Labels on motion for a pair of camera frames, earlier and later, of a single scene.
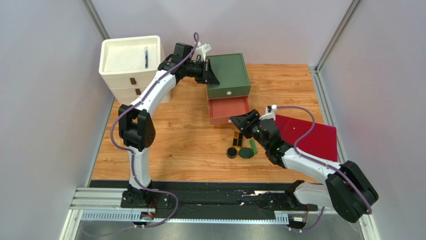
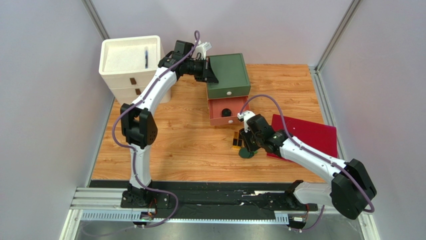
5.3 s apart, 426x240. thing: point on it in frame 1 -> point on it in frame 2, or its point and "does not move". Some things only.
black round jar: x=232 y=152 -> x=226 y=112
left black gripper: x=207 y=75 does not move
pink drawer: x=220 y=110 does not move
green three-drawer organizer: x=231 y=71 does not move
